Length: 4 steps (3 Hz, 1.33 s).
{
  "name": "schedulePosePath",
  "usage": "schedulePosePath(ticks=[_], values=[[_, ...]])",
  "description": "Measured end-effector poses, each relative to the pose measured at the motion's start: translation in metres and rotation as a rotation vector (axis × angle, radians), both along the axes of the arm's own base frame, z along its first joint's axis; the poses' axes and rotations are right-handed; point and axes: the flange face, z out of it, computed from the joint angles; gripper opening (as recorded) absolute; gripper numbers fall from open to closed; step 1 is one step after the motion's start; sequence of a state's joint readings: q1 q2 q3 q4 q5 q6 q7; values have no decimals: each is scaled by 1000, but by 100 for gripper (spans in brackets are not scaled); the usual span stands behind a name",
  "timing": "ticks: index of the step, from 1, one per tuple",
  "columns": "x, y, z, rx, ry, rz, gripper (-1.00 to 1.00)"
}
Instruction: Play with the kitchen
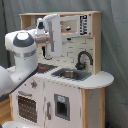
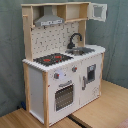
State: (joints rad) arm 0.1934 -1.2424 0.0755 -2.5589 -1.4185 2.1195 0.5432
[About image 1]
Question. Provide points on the grey toy sink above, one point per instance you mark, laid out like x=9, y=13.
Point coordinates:
x=72, y=74

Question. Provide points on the black toy faucet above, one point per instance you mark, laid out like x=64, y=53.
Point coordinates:
x=80, y=65

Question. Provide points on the wooden toy kitchen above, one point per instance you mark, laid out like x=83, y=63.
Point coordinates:
x=92, y=89

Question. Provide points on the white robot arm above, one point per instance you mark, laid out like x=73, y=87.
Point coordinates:
x=23, y=45

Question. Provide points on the white cabinet door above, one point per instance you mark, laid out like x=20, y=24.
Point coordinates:
x=63, y=106

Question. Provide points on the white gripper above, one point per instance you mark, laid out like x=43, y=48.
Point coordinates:
x=53, y=28

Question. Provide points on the white oven door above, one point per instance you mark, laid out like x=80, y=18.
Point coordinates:
x=27, y=107

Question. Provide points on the black toy stovetop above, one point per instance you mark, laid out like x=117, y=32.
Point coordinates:
x=43, y=68

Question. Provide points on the white microwave door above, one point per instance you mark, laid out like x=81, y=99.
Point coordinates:
x=77, y=25

